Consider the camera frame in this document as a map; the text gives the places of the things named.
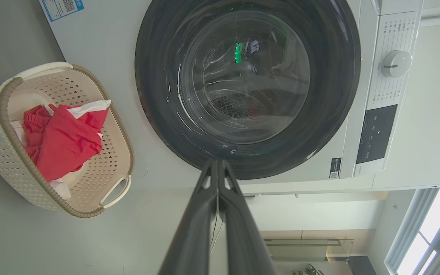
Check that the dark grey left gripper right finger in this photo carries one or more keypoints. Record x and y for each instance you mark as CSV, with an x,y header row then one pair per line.
x,y
246,248

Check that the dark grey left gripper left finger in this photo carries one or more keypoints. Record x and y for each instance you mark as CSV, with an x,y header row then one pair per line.
x,y
193,244

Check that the black-rimmed glass washer door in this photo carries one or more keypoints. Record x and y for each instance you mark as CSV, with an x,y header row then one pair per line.
x,y
155,95

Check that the red and white garment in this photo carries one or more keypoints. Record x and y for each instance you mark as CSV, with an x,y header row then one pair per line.
x,y
67,145

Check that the perforated steel washer drum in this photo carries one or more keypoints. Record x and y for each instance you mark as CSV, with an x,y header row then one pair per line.
x,y
235,107

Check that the black washing machine control panel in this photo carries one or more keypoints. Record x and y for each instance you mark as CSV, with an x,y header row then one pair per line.
x,y
376,133

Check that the white front-load washing machine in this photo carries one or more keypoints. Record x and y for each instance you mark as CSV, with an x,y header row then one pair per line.
x,y
109,38

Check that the green potted plant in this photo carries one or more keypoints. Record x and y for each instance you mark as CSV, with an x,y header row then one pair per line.
x,y
308,270

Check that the dark cabinet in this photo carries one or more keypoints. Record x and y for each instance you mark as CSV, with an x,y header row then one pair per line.
x,y
361,266

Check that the black QR code sticker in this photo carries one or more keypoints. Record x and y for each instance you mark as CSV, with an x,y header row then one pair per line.
x,y
335,168

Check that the white round control knob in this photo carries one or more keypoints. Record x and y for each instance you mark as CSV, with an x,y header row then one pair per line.
x,y
395,63

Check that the blue energy label sticker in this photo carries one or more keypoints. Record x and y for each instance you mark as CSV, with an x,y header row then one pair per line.
x,y
61,7

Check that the window with white frame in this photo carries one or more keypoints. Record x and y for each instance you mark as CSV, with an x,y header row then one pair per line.
x,y
426,236

